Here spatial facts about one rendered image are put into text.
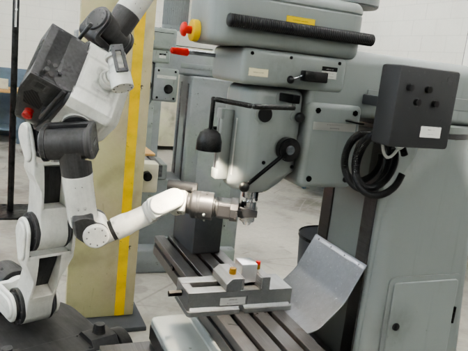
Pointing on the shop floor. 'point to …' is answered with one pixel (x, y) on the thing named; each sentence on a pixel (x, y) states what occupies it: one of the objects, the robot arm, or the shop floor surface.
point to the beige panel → (116, 194)
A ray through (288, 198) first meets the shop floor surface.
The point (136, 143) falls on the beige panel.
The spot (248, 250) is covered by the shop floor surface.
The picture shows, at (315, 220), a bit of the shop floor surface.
